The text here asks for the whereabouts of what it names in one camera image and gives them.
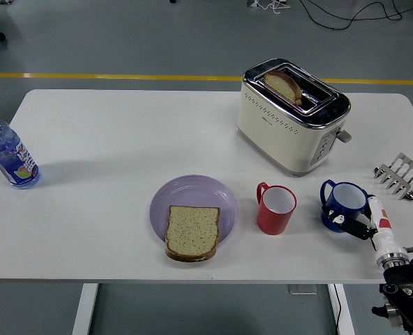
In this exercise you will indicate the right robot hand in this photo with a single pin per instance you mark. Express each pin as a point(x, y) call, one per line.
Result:
point(381, 227)

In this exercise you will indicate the blue enamel mug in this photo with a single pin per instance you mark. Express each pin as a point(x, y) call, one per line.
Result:
point(346, 200)

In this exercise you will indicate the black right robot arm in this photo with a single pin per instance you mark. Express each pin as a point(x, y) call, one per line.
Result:
point(409, 289)

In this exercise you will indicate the upright bread slice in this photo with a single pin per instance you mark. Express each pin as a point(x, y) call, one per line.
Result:
point(281, 85)

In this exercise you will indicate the flat bread slice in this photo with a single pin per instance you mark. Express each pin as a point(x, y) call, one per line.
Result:
point(192, 230)

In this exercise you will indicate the metal toast rack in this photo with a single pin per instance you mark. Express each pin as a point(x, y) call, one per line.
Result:
point(398, 172)

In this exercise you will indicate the white table leg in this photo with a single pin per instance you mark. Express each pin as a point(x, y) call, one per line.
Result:
point(346, 314)
point(85, 310)

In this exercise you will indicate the red enamel mug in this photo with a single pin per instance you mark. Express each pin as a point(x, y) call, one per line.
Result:
point(271, 221)

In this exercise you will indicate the cream and chrome toaster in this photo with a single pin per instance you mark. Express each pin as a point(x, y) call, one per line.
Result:
point(272, 139)

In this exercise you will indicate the purple round plate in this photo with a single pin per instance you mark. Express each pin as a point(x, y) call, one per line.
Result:
point(192, 190)

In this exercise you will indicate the blue-capped water bottle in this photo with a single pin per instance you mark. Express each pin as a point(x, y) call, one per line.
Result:
point(16, 157)

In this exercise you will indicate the grey under-table bracket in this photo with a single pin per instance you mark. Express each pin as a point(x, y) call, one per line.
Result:
point(302, 289)

